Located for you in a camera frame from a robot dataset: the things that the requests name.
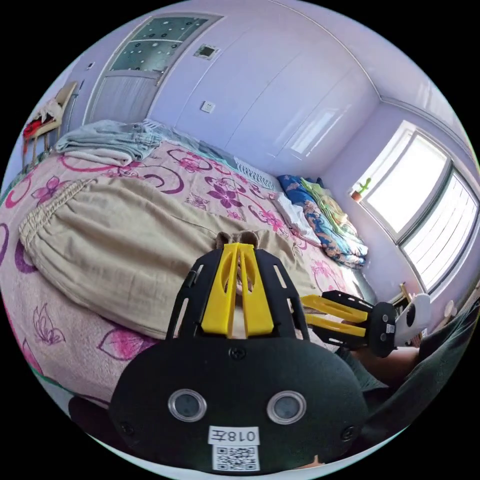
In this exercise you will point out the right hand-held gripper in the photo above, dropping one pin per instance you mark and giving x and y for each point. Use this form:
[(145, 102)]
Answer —
[(384, 328)]

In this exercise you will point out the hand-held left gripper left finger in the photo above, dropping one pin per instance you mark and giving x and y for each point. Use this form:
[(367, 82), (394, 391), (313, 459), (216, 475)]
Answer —
[(221, 300)]

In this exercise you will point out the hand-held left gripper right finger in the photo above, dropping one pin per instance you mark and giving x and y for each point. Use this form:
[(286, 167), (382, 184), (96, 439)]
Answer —
[(257, 303)]

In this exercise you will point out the yellow long pants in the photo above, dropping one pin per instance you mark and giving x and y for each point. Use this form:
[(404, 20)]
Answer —
[(131, 243)]

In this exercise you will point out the person's right forearm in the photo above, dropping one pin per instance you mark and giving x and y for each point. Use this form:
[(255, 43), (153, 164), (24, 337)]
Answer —
[(403, 362)]

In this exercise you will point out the person's right hand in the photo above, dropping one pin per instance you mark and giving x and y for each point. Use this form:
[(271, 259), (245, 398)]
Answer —
[(369, 358)]

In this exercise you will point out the white pillow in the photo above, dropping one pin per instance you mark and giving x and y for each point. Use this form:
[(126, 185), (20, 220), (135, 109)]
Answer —
[(296, 219)]

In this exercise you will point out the folded blue floral quilt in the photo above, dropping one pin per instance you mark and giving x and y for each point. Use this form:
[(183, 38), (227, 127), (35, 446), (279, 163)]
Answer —
[(318, 225)]

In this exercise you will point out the folded green quilt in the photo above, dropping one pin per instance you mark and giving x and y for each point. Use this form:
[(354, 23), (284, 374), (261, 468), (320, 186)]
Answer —
[(332, 204)]

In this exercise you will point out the person's body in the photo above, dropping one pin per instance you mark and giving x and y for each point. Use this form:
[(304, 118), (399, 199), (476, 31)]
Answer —
[(438, 367)]

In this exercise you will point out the potted cactus plant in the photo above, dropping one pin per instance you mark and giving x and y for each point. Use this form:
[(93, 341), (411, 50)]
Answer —
[(362, 189)]

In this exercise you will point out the window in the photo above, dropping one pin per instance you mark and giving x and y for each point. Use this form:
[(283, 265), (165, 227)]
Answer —
[(423, 202)]

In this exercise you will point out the bed with floral sheet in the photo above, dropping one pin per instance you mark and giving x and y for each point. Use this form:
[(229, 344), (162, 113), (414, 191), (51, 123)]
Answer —
[(56, 318)]

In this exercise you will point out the pile of clothes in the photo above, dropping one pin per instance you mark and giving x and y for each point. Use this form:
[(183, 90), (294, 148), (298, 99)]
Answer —
[(112, 144)]

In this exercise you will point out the door with glass panes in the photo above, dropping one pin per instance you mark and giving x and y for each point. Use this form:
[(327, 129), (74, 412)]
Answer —
[(127, 90)]

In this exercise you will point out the chair with clothes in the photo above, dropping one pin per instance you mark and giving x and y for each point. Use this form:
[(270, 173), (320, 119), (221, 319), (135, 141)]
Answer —
[(52, 112)]

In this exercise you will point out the white wall socket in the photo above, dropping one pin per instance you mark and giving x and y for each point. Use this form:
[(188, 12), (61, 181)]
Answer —
[(207, 107)]

